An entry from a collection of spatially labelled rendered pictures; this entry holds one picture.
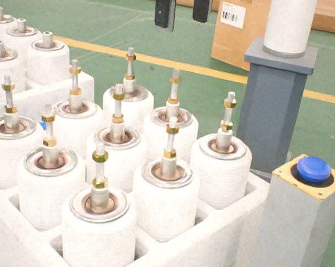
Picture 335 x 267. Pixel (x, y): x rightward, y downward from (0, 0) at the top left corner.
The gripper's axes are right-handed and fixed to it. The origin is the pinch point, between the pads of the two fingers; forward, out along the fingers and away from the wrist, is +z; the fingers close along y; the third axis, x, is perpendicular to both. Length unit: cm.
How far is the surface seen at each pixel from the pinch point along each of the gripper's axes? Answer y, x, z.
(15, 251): 18.3, -11.4, 33.4
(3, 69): -4, -49, 24
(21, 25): -19, -63, 21
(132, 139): -2.4, -9.4, 22.2
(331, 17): -182, -47, 40
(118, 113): -1.1, -11.4, 18.1
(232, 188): -9.7, 5.5, 27.2
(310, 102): -95, -16, 48
